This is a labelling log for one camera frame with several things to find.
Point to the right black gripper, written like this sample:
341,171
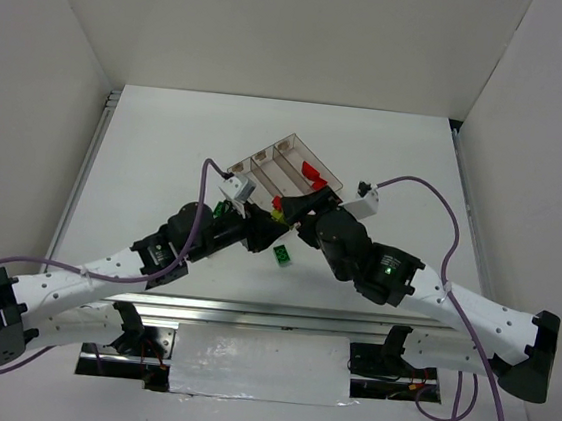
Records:
314,214

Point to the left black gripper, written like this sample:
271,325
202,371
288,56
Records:
256,225

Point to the red lego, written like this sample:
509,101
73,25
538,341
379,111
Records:
318,183
308,171
277,203

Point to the green lego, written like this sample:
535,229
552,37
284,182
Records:
282,255

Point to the green lego two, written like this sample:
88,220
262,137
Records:
219,209

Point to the small lime lego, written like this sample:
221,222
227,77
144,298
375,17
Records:
278,216

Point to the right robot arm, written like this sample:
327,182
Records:
518,348

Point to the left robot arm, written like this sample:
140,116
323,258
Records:
43,310

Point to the clear left container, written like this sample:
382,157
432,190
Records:
243,172

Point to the clear right container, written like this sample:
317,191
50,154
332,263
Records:
295,142

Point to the silver tape sheet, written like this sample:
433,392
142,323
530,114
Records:
260,365

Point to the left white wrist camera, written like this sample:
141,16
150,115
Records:
237,188

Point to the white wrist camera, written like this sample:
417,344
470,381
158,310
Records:
237,188
365,203

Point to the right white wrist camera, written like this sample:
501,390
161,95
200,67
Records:
365,203

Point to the aluminium frame rail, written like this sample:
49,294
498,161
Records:
160,307

